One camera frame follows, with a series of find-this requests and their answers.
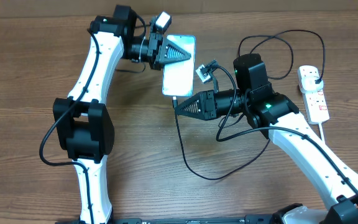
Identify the Galaxy S24 smartphone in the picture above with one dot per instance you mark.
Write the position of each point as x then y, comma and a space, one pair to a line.
178, 77

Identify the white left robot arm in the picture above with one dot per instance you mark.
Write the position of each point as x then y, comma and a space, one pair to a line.
84, 127

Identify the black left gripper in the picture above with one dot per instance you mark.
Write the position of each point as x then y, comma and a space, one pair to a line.
166, 45

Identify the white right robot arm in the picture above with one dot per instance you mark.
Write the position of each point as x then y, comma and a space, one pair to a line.
279, 120

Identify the white power strip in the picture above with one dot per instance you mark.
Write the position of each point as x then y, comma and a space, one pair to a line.
315, 103

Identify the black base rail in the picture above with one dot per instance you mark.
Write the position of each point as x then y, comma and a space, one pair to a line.
191, 220

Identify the white charger plug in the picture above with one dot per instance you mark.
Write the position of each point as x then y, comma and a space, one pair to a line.
309, 85

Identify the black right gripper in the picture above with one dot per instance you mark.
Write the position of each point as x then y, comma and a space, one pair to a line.
207, 104

